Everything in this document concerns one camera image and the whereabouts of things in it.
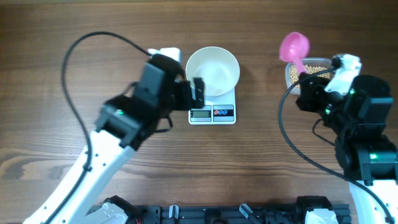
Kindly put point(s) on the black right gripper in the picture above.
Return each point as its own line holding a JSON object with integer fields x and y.
{"x": 311, "y": 93}

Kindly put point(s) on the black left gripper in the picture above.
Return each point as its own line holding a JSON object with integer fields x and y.
{"x": 188, "y": 103}

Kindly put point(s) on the white bowl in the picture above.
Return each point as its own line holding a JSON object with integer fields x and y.
{"x": 217, "y": 67}

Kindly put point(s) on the pink plastic scoop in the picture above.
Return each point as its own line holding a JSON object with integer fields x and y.
{"x": 294, "y": 48}

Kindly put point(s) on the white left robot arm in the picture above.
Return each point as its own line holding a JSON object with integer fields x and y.
{"x": 124, "y": 123}

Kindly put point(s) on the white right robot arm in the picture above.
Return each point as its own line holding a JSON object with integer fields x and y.
{"x": 368, "y": 158}

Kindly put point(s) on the white digital kitchen scale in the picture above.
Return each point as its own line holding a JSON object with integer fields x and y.
{"x": 217, "y": 110}

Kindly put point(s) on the soybeans in container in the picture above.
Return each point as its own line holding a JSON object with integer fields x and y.
{"x": 292, "y": 74}

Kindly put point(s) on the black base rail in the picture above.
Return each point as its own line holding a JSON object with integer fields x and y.
{"x": 306, "y": 209}

